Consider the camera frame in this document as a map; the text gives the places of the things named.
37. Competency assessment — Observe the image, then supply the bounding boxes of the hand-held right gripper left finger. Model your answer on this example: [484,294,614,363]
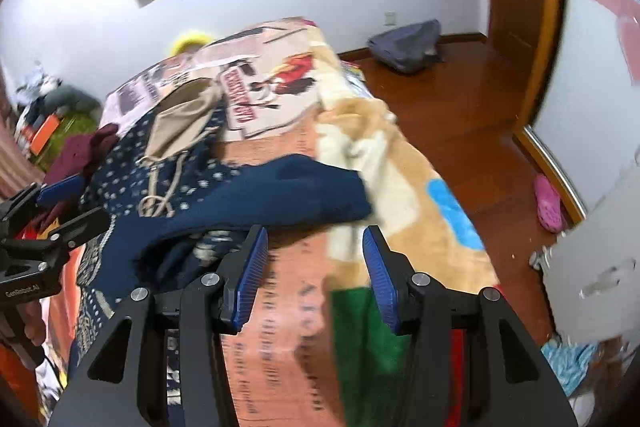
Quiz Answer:
[47,224,271,427]

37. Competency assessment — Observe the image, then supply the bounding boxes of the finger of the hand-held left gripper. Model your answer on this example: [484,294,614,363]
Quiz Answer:
[47,207,112,254]
[37,174,86,210]

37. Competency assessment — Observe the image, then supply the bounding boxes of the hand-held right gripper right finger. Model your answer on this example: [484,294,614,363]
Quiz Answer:
[362,224,581,427]

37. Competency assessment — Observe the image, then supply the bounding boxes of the navy patterned dress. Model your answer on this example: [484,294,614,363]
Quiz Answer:
[67,109,373,427]

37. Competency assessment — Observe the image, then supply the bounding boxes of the person's left hand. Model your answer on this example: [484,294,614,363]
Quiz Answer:
[24,302,49,347]

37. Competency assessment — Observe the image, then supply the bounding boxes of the maroon garment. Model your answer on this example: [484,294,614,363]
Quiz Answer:
[22,123,119,239]

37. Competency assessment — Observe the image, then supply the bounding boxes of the brown striped cloth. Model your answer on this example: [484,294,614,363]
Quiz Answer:
[0,104,47,200]

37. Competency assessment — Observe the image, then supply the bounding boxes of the orange box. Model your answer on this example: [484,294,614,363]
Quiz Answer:
[29,114,60,154]

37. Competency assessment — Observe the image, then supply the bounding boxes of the green fuzzy blanket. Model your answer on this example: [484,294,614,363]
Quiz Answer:
[42,107,103,168]

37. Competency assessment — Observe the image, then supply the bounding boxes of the grey plush cushion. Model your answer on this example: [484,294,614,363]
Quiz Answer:
[42,86,98,112]

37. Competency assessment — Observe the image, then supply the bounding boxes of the printed blanket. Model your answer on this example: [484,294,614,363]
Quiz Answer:
[40,17,501,427]

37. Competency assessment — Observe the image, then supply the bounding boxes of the pink slipper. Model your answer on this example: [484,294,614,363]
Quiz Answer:
[533,174,567,234]

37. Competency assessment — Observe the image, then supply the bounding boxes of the yellow foam tube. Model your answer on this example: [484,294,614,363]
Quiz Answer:
[171,33,217,56]

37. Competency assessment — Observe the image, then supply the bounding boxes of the teal patterned cloth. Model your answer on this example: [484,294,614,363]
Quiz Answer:
[541,339,602,397]

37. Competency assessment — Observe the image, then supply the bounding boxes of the grey backpack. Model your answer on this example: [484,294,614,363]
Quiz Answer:
[367,19,447,74]

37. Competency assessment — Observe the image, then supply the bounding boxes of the wooden door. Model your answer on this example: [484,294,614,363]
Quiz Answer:
[481,0,587,223]

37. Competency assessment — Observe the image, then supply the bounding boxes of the white wardrobe door pink decals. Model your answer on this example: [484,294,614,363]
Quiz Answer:
[530,0,640,228]

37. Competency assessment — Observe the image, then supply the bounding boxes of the beige drawstring garment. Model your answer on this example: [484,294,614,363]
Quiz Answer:
[136,77,224,219]

